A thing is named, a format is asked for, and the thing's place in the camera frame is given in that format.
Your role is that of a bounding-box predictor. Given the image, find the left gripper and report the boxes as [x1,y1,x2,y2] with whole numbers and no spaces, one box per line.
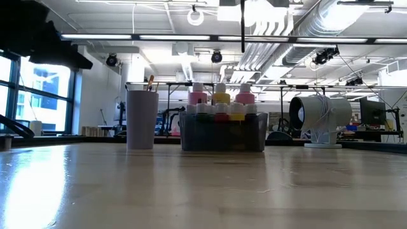
[0,0,93,70]

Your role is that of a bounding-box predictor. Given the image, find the large pink paint bottle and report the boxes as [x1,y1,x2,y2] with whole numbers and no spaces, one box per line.
[235,83,256,105]
[188,82,208,106]

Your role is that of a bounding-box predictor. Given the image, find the large yellow paint bottle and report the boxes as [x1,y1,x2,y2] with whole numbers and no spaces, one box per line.
[212,83,231,105]

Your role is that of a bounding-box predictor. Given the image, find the thin black paint brush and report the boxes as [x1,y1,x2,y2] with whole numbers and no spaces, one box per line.
[240,0,246,53]

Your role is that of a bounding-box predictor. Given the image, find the dark framed window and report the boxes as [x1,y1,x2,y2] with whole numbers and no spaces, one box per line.
[0,52,79,134]

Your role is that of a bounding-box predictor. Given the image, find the white canister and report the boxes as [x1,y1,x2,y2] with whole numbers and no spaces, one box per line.
[29,120,43,137]

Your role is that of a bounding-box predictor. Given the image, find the wooden blocks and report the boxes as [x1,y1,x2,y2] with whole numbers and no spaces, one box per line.
[81,126,103,137]

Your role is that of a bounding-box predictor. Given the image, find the lilac plastic cup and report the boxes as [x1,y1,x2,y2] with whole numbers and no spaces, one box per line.
[126,90,160,150]

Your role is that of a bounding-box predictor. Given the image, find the black light bar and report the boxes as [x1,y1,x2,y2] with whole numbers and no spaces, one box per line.
[60,33,407,45]

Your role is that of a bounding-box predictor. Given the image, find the grey translucent plastic bin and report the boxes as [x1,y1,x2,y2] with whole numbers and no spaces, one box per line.
[179,111,268,153]

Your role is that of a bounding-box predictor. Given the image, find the dark office chair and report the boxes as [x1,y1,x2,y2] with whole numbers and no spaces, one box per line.
[266,130,294,141]

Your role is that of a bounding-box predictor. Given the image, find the black computer monitor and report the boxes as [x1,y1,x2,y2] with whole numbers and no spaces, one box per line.
[359,97,387,126]

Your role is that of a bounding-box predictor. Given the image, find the black monitor stand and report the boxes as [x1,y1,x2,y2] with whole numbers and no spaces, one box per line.
[385,106,404,142]

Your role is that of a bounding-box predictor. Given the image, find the white ring ceiling lamp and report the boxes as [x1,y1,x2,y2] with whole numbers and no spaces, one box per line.
[186,8,205,26]

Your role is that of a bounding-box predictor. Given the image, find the black ceiling camera cluster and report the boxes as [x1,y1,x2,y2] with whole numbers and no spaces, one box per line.
[345,77,364,87]
[313,46,340,66]

